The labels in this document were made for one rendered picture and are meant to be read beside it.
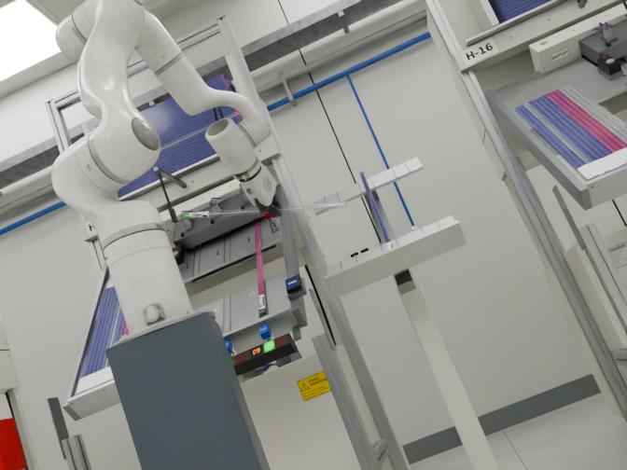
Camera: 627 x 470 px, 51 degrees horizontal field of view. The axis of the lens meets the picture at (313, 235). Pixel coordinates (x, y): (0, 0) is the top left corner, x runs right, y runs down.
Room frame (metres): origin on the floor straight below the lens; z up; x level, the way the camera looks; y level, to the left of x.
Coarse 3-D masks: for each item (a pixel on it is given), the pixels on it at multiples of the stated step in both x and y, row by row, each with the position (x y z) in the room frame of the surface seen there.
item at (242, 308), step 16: (256, 288) 1.84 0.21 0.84; (272, 288) 1.81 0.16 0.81; (208, 304) 1.87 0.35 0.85; (224, 304) 1.84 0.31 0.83; (240, 304) 1.81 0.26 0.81; (256, 304) 1.78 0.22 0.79; (272, 304) 1.76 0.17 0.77; (288, 304) 1.73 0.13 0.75; (224, 320) 1.79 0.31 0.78; (240, 320) 1.76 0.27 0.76
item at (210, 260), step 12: (264, 216) 2.10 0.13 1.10; (240, 228) 2.10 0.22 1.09; (252, 228) 2.07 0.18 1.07; (264, 228) 2.04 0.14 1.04; (216, 240) 2.11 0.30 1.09; (228, 240) 2.08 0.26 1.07; (240, 240) 2.05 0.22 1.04; (252, 240) 2.02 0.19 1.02; (264, 240) 2.00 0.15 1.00; (276, 240) 1.97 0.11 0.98; (192, 252) 2.11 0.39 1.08; (204, 252) 2.08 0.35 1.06; (216, 252) 2.05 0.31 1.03; (228, 252) 2.03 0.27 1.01; (240, 252) 2.00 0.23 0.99; (252, 252) 1.98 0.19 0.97; (264, 252) 2.04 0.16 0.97; (192, 264) 2.06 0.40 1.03; (204, 264) 2.03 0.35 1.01; (216, 264) 2.00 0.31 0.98; (228, 264) 2.00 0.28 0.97; (108, 276) 2.22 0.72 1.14; (192, 276) 2.01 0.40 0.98; (204, 276) 2.06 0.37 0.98
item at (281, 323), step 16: (256, 320) 1.70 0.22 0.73; (272, 320) 1.70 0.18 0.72; (288, 320) 1.70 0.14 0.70; (224, 336) 1.70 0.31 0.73; (240, 336) 1.71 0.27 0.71; (256, 336) 1.72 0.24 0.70; (240, 352) 1.75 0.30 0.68; (112, 384) 1.75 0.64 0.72; (80, 400) 1.77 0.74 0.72; (96, 400) 1.78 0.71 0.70; (112, 400) 1.79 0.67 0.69; (80, 416) 1.81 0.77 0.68
